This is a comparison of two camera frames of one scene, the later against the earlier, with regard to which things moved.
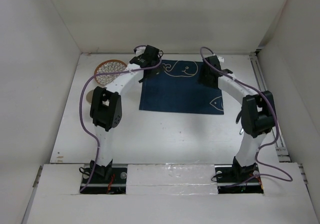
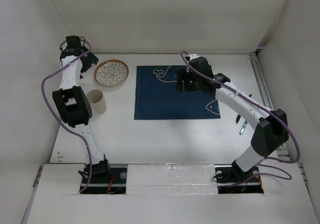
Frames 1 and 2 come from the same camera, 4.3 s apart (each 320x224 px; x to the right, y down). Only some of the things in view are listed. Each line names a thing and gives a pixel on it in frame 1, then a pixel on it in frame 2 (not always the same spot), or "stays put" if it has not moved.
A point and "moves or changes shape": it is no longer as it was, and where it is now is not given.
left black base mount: (111, 179) stays put
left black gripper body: (155, 72) → (90, 60)
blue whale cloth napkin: (176, 88) moves or changes shape
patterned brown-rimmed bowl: (108, 66) stays put
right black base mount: (228, 175) stays put
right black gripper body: (203, 78) → (192, 83)
